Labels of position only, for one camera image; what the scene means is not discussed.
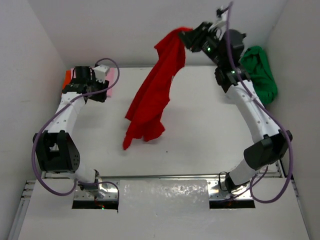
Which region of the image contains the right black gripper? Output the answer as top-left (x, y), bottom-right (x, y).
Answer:
top-left (178, 21), bottom-right (226, 67)

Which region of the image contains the pink t shirt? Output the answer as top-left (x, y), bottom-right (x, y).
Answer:
top-left (71, 67), bottom-right (116, 98)

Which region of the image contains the orange t shirt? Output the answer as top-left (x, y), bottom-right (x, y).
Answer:
top-left (62, 70), bottom-right (72, 90)

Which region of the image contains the red t shirt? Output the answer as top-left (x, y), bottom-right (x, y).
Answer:
top-left (122, 27), bottom-right (193, 150)

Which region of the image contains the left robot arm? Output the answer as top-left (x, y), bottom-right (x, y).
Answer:
top-left (31, 65), bottom-right (110, 197)

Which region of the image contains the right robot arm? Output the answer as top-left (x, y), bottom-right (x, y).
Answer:
top-left (178, 22), bottom-right (293, 193)

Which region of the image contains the green t shirt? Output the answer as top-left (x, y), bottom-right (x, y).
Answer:
top-left (240, 46), bottom-right (278, 105)

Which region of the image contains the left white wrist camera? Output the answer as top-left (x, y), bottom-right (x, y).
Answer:
top-left (93, 65), bottom-right (110, 83)

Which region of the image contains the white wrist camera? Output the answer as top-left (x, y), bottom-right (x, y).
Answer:
top-left (209, 6), bottom-right (229, 31)
top-left (93, 65), bottom-right (110, 83)

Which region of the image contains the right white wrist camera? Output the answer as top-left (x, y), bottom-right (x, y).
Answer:
top-left (209, 6), bottom-right (229, 31)

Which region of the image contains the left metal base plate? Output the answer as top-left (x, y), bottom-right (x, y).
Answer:
top-left (73, 177), bottom-right (120, 201)

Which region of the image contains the metal base plate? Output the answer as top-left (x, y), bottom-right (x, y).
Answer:
top-left (207, 178), bottom-right (252, 201)
top-left (73, 177), bottom-right (120, 201)

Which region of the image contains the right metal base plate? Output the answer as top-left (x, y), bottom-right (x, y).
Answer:
top-left (207, 178), bottom-right (252, 201)

